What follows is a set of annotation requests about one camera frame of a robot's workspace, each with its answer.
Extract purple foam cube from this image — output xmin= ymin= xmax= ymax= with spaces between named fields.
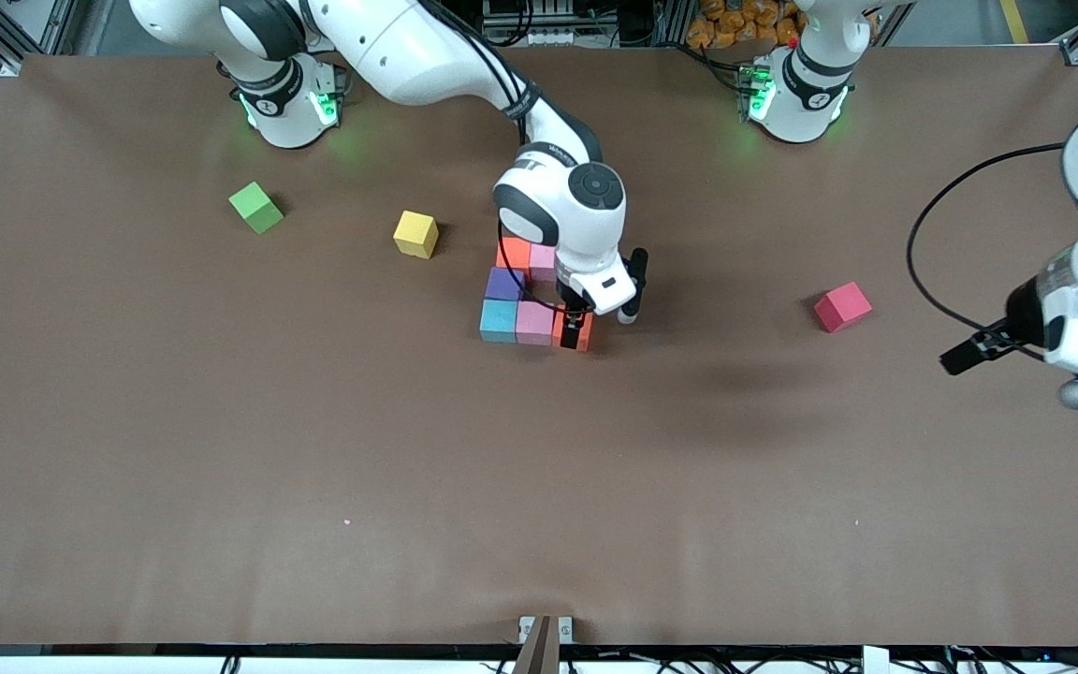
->
xmin=485 ymin=268 xmax=527 ymax=303

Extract blue foam cube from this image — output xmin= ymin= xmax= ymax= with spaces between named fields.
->
xmin=479 ymin=300 xmax=519 ymax=344

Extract red foam cube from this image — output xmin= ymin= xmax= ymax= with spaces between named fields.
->
xmin=814 ymin=281 xmax=874 ymax=334

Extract yellow foam cube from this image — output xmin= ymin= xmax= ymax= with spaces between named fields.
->
xmin=393 ymin=211 xmax=440 ymax=260

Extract brown paper table cover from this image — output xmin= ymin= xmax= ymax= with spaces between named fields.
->
xmin=0 ymin=45 xmax=1078 ymax=649

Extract grey electronics box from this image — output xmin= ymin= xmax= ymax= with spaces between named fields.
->
xmin=492 ymin=0 xmax=577 ymax=46

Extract orange mesh bag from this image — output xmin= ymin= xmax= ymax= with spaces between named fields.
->
xmin=686 ymin=0 xmax=804 ymax=50

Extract green foam cube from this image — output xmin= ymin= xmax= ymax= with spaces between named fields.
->
xmin=228 ymin=182 xmax=284 ymax=235

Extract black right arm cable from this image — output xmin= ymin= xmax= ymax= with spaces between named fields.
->
xmin=427 ymin=0 xmax=587 ymax=315

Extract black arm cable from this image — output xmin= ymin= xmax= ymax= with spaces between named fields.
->
xmin=427 ymin=0 xmax=587 ymax=315
xmin=907 ymin=142 xmax=1066 ymax=363

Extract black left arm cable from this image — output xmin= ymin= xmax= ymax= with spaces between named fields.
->
xmin=907 ymin=142 xmax=1066 ymax=363

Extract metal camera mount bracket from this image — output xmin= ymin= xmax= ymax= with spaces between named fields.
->
xmin=513 ymin=615 xmax=575 ymax=674

